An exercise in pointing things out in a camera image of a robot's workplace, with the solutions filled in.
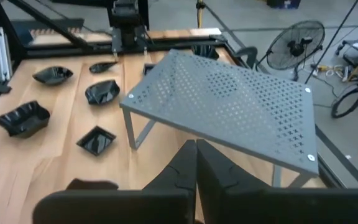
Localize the black teardrop plate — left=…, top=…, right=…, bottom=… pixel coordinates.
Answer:
left=88, top=61, right=119, bottom=75

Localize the black leaf-shaped plate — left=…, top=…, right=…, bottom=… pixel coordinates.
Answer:
left=32, top=65, right=74, bottom=86

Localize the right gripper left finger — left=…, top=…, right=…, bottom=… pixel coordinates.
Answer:
left=32, top=139, right=198, bottom=224

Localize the yellow hanging cable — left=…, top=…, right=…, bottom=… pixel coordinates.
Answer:
left=196, top=0, right=206, bottom=29

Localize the black curved bracket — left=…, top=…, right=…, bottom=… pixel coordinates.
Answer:
left=234, top=46, right=259, bottom=69

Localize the white cable tangle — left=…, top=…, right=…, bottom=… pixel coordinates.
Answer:
left=311, top=63, right=358, bottom=82

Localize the black floor fan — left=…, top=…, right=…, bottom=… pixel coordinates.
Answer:
left=255, top=20, right=326, bottom=82

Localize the black scalloped square dish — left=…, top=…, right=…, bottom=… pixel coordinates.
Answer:
left=190, top=45, right=221, bottom=61

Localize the black small square plate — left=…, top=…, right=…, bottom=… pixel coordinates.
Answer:
left=65, top=177, right=119, bottom=191
left=76, top=125, right=117, bottom=157

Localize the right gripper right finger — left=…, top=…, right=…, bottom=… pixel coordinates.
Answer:
left=196, top=139, right=358, bottom=224

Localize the silver aluminium profile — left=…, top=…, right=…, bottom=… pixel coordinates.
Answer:
left=0, top=27, right=14, bottom=82

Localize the dark blue crate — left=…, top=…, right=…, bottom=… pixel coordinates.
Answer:
left=265, top=0, right=301, bottom=9

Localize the black wavy-rimmed plate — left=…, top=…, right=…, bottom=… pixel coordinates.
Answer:
left=85, top=79, right=121, bottom=106

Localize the long black floor cable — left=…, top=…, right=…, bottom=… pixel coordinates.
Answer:
left=304, top=0, right=358, bottom=85

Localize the coiled black cable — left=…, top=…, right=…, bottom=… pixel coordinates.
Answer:
left=331, top=85, right=358, bottom=119

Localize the grey perforated metal rack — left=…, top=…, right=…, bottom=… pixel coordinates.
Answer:
left=119, top=49, right=319, bottom=189

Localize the large black planter box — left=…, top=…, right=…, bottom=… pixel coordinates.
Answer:
left=0, top=100, right=51, bottom=139

